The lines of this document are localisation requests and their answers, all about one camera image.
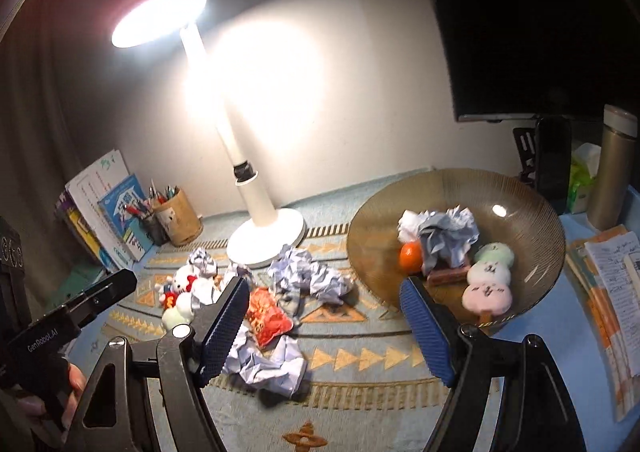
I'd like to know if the green tissue pack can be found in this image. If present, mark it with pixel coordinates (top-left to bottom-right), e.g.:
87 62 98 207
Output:
566 142 601 214

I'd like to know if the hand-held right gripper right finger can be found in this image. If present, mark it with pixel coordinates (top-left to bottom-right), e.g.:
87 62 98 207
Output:
400 277 588 452

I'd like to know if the orange tangerine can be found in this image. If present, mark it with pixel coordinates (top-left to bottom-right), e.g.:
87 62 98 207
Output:
399 242 425 272

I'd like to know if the dango skewer plush toy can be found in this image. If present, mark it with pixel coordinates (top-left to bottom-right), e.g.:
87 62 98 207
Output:
461 242 516 328

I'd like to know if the black phone stand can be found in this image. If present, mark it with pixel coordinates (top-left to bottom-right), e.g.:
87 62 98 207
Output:
512 127 541 185

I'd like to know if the white cat plush toy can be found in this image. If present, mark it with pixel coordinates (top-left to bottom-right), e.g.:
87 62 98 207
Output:
155 264 202 310

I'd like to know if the white desk lamp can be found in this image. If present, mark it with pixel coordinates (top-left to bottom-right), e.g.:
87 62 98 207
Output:
111 0 307 269

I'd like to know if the brown snack bar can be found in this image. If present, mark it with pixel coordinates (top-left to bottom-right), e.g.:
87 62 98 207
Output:
427 266 472 287

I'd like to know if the brown ribbed glass bowl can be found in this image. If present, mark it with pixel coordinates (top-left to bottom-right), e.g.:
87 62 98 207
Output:
346 168 567 337

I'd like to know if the wooden pen holder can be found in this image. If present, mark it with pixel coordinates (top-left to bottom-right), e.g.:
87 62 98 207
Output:
152 188 204 247

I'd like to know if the person's left hand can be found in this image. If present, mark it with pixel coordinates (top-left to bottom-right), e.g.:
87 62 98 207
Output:
22 364 88 433

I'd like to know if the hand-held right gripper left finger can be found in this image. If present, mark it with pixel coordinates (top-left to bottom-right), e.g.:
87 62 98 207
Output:
65 274 251 452

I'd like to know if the handwritten notebook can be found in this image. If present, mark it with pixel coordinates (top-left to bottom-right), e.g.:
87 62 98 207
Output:
584 232 640 313

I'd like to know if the blue book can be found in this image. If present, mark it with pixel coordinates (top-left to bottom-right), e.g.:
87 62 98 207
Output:
97 174 155 269

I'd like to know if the yellow book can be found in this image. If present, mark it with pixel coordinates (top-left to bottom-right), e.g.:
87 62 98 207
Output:
55 192 108 268

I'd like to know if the blue patterned mat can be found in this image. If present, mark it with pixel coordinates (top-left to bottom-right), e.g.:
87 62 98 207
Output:
65 172 506 452

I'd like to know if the black monitor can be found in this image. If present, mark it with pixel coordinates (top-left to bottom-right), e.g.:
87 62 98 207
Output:
402 0 640 123

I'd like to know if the dark pen cup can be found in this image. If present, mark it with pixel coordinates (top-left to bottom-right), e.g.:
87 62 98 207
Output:
140 212 168 245

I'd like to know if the green folder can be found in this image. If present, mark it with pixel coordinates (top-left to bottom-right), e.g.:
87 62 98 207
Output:
50 257 108 298

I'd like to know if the red snack packet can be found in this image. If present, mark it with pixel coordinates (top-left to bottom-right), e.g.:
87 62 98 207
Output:
245 287 293 348

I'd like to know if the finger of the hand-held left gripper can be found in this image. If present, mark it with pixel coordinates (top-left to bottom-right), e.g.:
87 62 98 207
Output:
62 269 138 328

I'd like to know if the black phone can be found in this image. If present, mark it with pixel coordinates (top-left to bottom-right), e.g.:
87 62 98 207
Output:
534 116 573 214

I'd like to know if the bunch of pens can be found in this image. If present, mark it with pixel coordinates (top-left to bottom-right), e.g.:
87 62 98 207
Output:
122 199 157 222
149 183 179 206

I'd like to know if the paper ball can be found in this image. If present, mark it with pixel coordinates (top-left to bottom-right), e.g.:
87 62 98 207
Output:
222 319 308 400
397 206 480 278
187 247 218 279
267 244 356 307

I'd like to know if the white booklet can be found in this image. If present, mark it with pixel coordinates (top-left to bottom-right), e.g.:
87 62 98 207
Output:
65 149 132 233

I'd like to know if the stack of notebooks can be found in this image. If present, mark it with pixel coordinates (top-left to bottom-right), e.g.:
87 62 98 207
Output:
565 224 640 423

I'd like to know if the gold thermos bottle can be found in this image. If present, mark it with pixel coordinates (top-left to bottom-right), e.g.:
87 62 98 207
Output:
586 104 640 232

